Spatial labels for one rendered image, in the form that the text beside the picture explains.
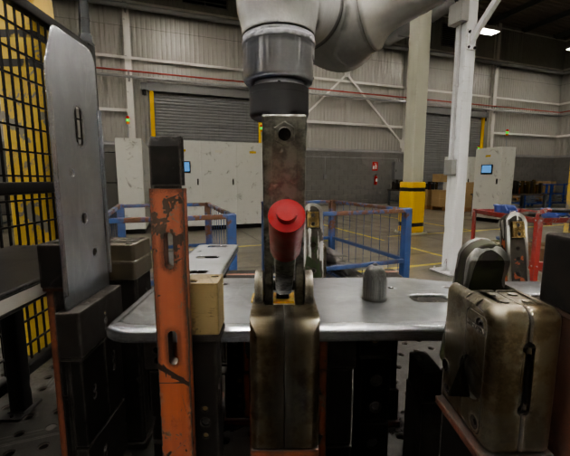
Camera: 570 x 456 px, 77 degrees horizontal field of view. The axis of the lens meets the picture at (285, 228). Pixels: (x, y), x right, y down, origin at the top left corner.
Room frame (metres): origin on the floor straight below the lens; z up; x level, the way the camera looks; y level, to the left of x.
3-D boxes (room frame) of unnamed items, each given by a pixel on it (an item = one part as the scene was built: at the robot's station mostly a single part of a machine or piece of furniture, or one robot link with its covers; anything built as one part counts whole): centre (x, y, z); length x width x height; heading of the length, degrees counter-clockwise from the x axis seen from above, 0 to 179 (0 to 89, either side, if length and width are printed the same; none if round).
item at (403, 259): (3.05, -0.36, 0.47); 1.20 x 0.80 x 0.95; 22
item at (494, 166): (9.88, -5.72, 1.22); 0.80 x 0.54 x 2.45; 21
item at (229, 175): (8.42, 1.59, 1.22); 2.40 x 0.54 x 2.45; 111
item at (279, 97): (0.47, 0.01, 1.23); 0.08 x 0.07 x 0.09; 1
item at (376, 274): (0.47, -0.12, 1.02); 0.03 x 0.03 x 0.07
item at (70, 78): (0.48, 0.27, 1.17); 0.12 x 0.01 x 0.34; 1
